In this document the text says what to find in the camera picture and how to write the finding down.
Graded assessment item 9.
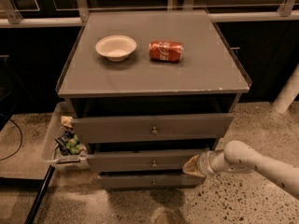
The grey drawer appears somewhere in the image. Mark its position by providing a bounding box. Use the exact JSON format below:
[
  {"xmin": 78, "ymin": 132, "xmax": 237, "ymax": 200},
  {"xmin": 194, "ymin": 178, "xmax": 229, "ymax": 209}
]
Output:
[
  {"xmin": 86, "ymin": 149, "xmax": 203, "ymax": 173},
  {"xmin": 71, "ymin": 113, "xmax": 233, "ymax": 144},
  {"xmin": 98, "ymin": 173, "xmax": 206, "ymax": 189}
]

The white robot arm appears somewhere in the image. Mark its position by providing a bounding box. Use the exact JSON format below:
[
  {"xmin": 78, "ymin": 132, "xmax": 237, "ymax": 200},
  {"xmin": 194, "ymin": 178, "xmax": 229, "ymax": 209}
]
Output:
[{"xmin": 182, "ymin": 140, "xmax": 299, "ymax": 199}]

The grey top drawer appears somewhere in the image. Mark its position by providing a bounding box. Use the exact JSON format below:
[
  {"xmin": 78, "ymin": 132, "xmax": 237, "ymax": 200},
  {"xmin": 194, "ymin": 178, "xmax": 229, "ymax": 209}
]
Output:
[{"xmin": 71, "ymin": 113, "xmax": 233, "ymax": 144}]

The grey bottom drawer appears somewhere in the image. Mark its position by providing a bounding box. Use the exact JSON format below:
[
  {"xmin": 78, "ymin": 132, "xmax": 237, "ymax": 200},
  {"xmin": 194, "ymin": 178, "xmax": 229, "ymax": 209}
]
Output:
[{"xmin": 98, "ymin": 173, "xmax": 206, "ymax": 189}]

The grey wooden drawer cabinet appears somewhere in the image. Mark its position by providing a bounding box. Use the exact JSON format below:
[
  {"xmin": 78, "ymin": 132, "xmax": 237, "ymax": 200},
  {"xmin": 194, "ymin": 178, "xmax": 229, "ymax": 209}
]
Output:
[{"xmin": 57, "ymin": 10, "xmax": 251, "ymax": 175}]

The red cola can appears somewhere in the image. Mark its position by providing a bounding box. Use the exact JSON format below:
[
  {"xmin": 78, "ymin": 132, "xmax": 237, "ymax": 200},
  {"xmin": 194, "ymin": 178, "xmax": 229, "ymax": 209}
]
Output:
[{"xmin": 149, "ymin": 40, "xmax": 184, "ymax": 63}]

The green snack bag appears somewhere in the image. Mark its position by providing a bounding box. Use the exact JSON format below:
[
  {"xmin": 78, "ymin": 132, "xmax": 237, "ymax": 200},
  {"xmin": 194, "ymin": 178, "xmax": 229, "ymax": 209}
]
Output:
[{"xmin": 55, "ymin": 131, "xmax": 83, "ymax": 156}]

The tan crumpled wrapper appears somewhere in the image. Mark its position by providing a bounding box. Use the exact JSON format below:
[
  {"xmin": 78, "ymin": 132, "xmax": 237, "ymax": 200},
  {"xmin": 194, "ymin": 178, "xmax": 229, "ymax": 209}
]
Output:
[{"xmin": 61, "ymin": 116, "xmax": 72, "ymax": 129}]

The white paper bowl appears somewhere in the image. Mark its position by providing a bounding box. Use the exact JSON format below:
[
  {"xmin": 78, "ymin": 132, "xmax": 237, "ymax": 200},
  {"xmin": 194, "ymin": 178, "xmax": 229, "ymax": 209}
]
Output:
[{"xmin": 95, "ymin": 35, "xmax": 136, "ymax": 62}]

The clear plastic bin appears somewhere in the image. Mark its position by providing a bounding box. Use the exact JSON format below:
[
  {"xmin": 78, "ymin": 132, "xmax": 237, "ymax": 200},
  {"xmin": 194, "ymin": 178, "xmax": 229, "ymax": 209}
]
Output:
[{"xmin": 42, "ymin": 102, "xmax": 90, "ymax": 172}]

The white post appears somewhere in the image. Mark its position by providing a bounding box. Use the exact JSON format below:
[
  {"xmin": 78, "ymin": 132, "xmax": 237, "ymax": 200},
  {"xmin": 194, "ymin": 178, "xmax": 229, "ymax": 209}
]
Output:
[{"xmin": 272, "ymin": 64, "xmax": 299, "ymax": 114}]

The black floor cable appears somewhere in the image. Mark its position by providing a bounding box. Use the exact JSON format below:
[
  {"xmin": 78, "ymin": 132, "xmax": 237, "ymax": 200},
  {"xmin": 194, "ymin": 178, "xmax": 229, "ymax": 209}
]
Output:
[{"xmin": 0, "ymin": 113, "xmax": 24, "ymax": 162}]

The metal railing frame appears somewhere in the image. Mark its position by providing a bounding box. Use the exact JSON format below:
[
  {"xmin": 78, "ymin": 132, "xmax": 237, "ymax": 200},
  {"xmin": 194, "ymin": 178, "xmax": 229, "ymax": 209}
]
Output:
[{"xmin": 0, "ymin": 0, "xmax": 299, "ymax": 27}]

